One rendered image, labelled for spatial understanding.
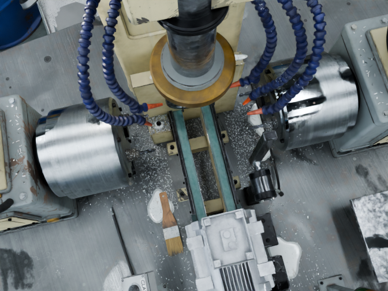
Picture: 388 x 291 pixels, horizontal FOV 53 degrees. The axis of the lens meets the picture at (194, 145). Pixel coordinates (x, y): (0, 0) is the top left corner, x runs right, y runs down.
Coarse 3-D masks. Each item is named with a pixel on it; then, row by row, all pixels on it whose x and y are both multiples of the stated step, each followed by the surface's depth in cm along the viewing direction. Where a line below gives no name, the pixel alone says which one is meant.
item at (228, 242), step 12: (216, 216) 91; (228, 216) 93; (240, 216) 90; (204, 228) 90; (216, 228) 93; (228, 228) 93; (240, 228) 93; (216, 240) 92; (228, 240) 91; (240, 240) 92; (216, 252) 91; (228, 252) 91; (240, 252) 91; (252, 252) 88; (228, 264) 88
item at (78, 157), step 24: (48, 120) 97; (72, 120) 96; (96, 120) 95; (48, 144) 94; (72, 144) 94; (96, 144) 94; (120, 144) 97; (48, 168) 95; (72, 168) 94; (96, 168) 95; (120, 168) 96; (72, 192) 99; (96, 192) 103
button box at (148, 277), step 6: (132, 276) 95; (138, 276) 94; (144, 276) 94; (150, 276) 96; (126, 282) 95; (132, 282) 95; (138, 282) 94; (144, 282) 93; (150, 282) 95; (126, 288) 95; (144, 288) 93; (150, 288) 94; (156, 288) 97
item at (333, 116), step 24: (264, 72) 103; (336, 72) 97; (240, 96) 107; (264, 96) 111; (312, 96) 96; (336, 96) 97; (264, 120) 106; (288, 120) 97; (312, 120) 98; (336, 120) 99; (288, 144) 102
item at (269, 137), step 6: (264, 132) 85; (270, 132) 85; (264, 138) 84; (270, 138) 84; (276, 138) 84; (258, 144) 92; (264, 144) 88; (270, 144) 89; (258, 150) 93; (264, 150) 94; (252, 156) 102; (258, 156) 99; (252, 162) 106
